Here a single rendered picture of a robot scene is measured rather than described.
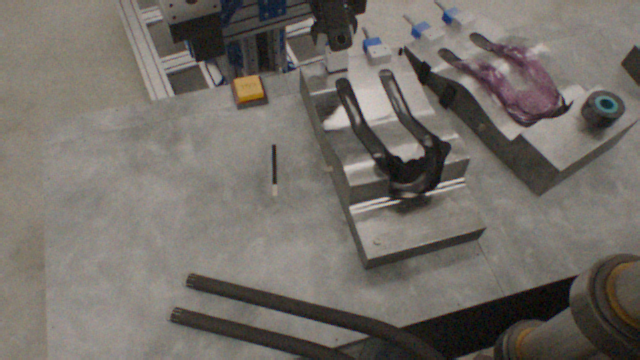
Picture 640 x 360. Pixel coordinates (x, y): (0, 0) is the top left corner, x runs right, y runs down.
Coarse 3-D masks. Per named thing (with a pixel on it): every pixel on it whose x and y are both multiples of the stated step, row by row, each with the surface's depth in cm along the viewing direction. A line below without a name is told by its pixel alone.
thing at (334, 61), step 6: (324, 54) 116; (330, 54) 114; (336, 54) 114; (342, 54) 114; (348, 54) 115; (324, 60) 119; (330, 60) 115; (336, 60) 115; (342, 60) 116; (348, 60) 117; (330, 66) 117; (336, 66) 117; (342, 66) 118; (348, 66) 119
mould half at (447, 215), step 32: (320, 64) 121; (352, 64) 121; (384, 64) 121; (320, 96) 116; (384, 96) 117; (416, 96) 117; (320, 128) 113; (384, 128) 111; (448, 128) 108; (352, 160) 102; (448, 160) 102; (352, 192) 100; (384, 192) 104; (448, 192) 107; (352, 224) 105; (384, 224) 103; (416, 224) 103; (448, 224) 103; (480, 224) 103; (384, 256) 100
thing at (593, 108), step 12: (588, 96) 110; (600, 96) 110; (612, 96) 110; (588, 108) 109; (600, 108) 109; (612, 108) 109; (624, 108) 109; (588, 120) 110; (600, 120) 108; (612, 120) 108
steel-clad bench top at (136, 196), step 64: (576, 64) 135; (64, 128) 120; (128, 128) 121; (192, 128) 121; (256, 128) 122; (64, 192) 111; (128, 192) 112; (192, 192) 112; (256, 192) 113; (320, 192) 113; (512, 192) 114; (576, 192) 115; (64, 256) 104; (128, 256) 104; (192, 256) 104; (256, 256) 105; (320, 256) 105; (448, 256) 106; (512, 256) 106; (576, 256) 107; (64, 320) 97; (128, 320) 97; (256, 320) 98; (384, 320) 99
